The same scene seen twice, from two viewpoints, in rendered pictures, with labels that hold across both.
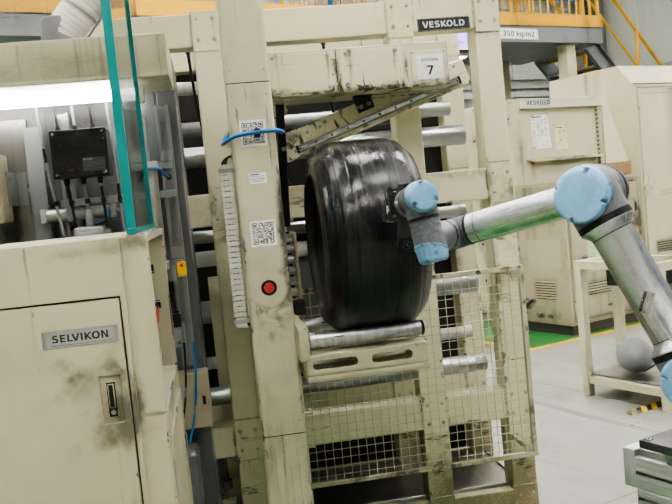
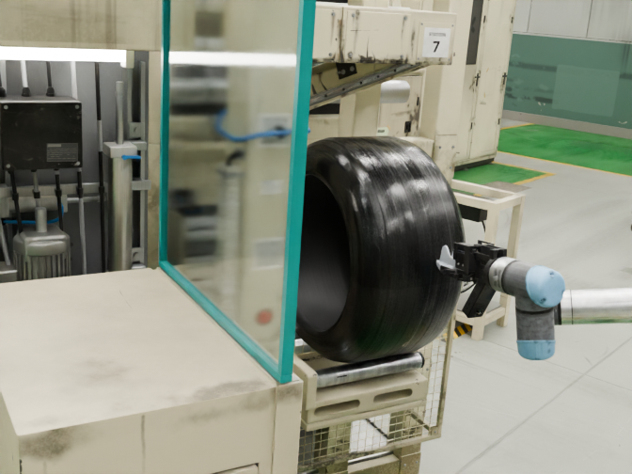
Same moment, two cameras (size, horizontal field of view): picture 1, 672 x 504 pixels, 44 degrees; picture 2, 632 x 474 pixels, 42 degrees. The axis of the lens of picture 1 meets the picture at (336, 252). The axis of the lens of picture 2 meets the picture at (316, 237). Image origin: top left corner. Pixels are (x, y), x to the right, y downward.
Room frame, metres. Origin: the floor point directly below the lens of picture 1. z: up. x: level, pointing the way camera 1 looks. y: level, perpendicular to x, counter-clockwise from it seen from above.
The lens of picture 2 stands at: (0.66, 0.77, 1.81)
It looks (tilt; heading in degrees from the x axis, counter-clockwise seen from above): 17 degrees down; 339
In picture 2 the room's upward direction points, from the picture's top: 4 degrees clockwise
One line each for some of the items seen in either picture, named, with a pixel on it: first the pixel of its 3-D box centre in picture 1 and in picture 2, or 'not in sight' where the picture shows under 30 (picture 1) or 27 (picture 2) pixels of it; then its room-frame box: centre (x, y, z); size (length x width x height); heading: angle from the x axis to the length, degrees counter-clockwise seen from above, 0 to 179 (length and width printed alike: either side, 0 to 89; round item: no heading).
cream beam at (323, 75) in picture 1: (353, 74); (342, 33); (2.82, -0.12, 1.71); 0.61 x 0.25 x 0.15; 98
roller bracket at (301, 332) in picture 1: (297, 334); (276, 358); (2.49, 0.14, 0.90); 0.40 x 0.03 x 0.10; 8
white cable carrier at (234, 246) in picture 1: (234, 246); not in sight; (2.41, 0.29, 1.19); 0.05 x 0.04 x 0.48; 8
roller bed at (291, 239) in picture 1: (269, 276); not in sight; (2.86, 0.24, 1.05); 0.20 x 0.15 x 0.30; 98
